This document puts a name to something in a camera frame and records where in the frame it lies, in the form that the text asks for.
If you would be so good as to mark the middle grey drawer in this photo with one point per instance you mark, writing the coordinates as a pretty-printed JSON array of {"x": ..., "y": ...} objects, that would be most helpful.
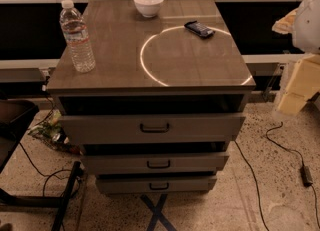
[{"x": 155, "y": 163}]

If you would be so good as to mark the top grey drawer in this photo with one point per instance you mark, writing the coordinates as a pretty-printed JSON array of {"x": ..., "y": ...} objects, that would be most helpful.
[{"x": 133, "y": 129}]

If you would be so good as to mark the bottom grey drawer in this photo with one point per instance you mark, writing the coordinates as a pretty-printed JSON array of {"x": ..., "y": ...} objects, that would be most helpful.
[{"x": 155, "y": 185}]

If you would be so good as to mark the green snack bag pile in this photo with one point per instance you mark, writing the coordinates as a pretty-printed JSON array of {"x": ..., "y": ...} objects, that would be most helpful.
[{"x": 50, "y": 132}]

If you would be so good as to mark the grey three-drawer cabinet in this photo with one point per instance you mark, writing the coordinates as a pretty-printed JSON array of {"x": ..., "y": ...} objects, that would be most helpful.
[{"x": 154, "y": 66}]

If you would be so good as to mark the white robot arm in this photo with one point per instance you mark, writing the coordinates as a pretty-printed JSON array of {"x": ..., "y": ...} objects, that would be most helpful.
[{"x": 303, "y": 24}]

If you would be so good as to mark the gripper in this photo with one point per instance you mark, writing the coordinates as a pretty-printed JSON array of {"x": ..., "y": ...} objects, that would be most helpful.
[{"x": 308, "y": 25}]

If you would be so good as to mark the grey drawer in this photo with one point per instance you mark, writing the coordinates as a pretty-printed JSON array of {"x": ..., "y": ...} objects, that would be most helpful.
[
  {"x": 155, "y": 163},
  {"x": 155, "y": 185},
  {"x": 133, "y": 129}
]

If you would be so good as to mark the clear plastic water bottle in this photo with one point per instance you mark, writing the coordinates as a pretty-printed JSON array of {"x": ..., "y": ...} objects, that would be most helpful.
[{"x": 76, "y": 35}]

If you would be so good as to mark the white ceramic bowl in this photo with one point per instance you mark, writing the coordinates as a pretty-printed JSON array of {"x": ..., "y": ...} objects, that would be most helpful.
[{"x": 148, "y": 8}]

